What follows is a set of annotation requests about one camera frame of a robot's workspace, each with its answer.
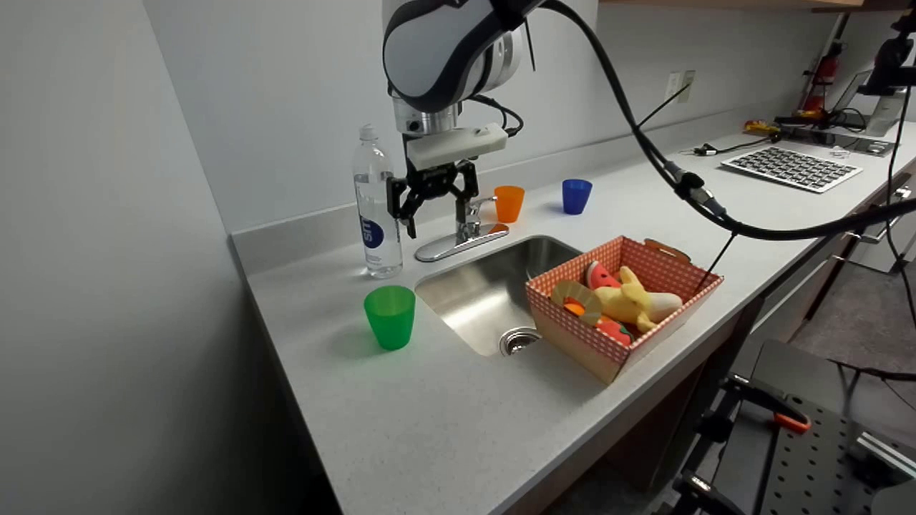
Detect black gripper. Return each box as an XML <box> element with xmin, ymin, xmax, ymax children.
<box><xmin>383</xmin><ymin>156</ymin><xmax>483</xmax><ymax>242</ymax></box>

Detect chrome sink tap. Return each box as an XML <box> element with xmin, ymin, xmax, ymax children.
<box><xmin>412</xmin><ymin>185</ymin><xmax>515</xmax><ymax>265</ymax></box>

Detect clear plastic water bottle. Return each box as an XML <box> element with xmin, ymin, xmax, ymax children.
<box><xmin>349</xmin><ymin>123</ymin><xmax>407</xmax><ymax>282</ymax></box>

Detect orange plastic cup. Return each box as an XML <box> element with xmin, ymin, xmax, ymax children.
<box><xmin>489</xmin><ymin>184</ymin><xmax>529</xmax><ymax>228</ymax></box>

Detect stainless steel sink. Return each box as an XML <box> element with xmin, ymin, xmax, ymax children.
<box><xmin>416</xmin><ymin>231</ymin><xmax>588</xmax><ymax>361</ymax></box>

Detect green plastic cup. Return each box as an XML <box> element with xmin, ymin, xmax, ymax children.
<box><xmin>361</xmin><ymin>282</ymin><xmax>420</xmax><ymax>351</ymax></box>

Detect blue plastic cup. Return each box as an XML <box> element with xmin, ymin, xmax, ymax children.
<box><xmin>558</xmin><ymin>175</ymin><xmax>595</xmax><ymax>216</ymax></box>

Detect yellow plush fruit slice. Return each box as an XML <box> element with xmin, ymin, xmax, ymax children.
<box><xmin>549</xmin><ymin>278</ymin><xmax>606</xmax><ymax>329</ymax></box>

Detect red plush watermelon slice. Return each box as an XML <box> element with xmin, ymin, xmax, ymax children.
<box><xmin>580</xmin><ymin>258</ymin><xmax>623</xmax><ymax>292</ymax></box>

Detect red checkered basket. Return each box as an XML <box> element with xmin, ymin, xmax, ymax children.
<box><xmin>525</xmin><ymin>231</ymin><xmax>728</xmax><ymax>387</ymax></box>

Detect red toy fruit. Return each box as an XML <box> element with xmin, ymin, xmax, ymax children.
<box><xmin>592</xmin><ymin>314</ymin><xmax>635</xmax><ymax>348</ymax></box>

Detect yellow plush banana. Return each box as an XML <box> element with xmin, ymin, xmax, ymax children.
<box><xmin>590</xmin><ymin>262</ymin><xmax>688</xmax><ymax>335</ymax></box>

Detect black pen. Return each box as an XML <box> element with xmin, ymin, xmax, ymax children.
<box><xmin>692</xmin><ymin>138</ymin><xmax>767</xmax><ymax>161</ymax></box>

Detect white computer keyboard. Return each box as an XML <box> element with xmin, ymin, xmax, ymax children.
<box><xmin>719</xmin><ymin>139</ymin><xmax>864</xmax><ymax>198</ymax></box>

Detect black clamp with orange grip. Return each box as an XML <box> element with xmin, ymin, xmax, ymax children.
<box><xmin>721</xmin><ymin>372</ymin><xmax>815</xmax><ymax>438</ymax></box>

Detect red object on counter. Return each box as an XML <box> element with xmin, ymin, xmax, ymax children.
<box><xmin>802</xmin><ymin>39</ymin><xmax>848</xmax><ymax>121</ymax></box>

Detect black perforated cart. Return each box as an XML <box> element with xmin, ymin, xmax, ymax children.
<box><xmin>656</xmin><ymin>338</ymin><xmax>916</xmax><ymax>515</ymax></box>

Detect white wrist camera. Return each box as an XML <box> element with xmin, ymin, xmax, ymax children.
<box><xmin>403</xmin><ymin>123</ymin><xmax>512</xmax><ymax>175</ymax></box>

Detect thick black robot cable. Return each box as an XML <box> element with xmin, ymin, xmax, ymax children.
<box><xmin>538</xmin><ymin>0</ymin><xmax>916</xmax><ymax>242</ymax></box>

